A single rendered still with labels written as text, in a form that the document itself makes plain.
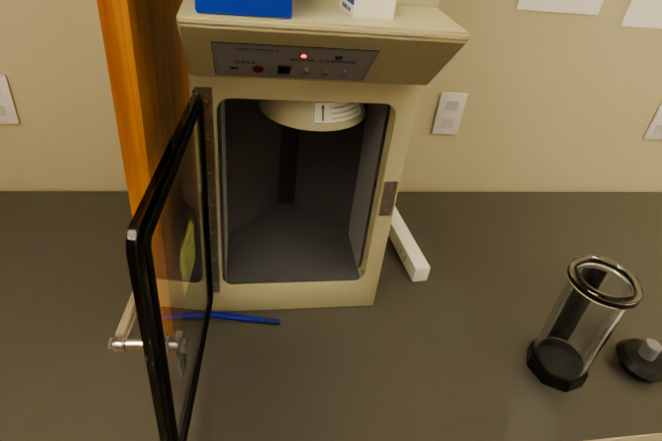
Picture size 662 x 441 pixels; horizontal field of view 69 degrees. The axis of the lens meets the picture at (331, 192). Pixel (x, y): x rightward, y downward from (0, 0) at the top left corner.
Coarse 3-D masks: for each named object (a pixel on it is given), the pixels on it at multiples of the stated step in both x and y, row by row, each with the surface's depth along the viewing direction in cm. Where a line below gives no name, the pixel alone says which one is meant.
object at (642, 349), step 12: (624, 348) 88; (636, 348) 88; (648, 348) 85; (660, 348) 85; (624, 360) 87; (636, 360) 86; (648, 360) 86; (660, 360) 87; (636, 372) 85; (648, 372) 85; (660, 372) 85
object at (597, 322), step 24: (576, 264) 77; (600, 264) 79; (576, 288) 74; (600, 288) 81; (624, 288) 77; (552, 312) 82; (576, 312) 76; (600, 312) 73; (624, 312) 74; (552, 336) 81; (576, 336) 77; (600, 336) 76; (552, 360) 82; (576, 360) 79
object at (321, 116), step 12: (264, 108) 76; (276, 108) 74; (288, 108) 73; (300, 108) 72; (312, 108) 72; (324, 108) 72; (336, 108) 73; (348, 108) 74; (360, 108) 77; (276, 120) 74; (288, 120) 73; (300, 120) 72; (312, 120) 72; (324, 120) 73; (336, 120) 73; (348, 120) 74; (360, 120) 77
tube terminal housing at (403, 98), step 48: (432, 0) 63; (240, 96) 67; (288, 96) 68; (336, 96) 69; (384, 96) 70; (384, 144) 78; (384, 240) 86; (240, 288) 88; (288, 288) 89; (336, 288) 91
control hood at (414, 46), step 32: (192, 0) 54; (320, 0) 60; (192, 32) 51; (224, 32) 51; (256, 32) 51; (288, 32) 51; (320, 32) 52; (352, 32) 52; (384, 32) 53; (416, 32) 53; (448, 32) 54; (192, 64) 58; (384, 64) 60; (416, 64) 60
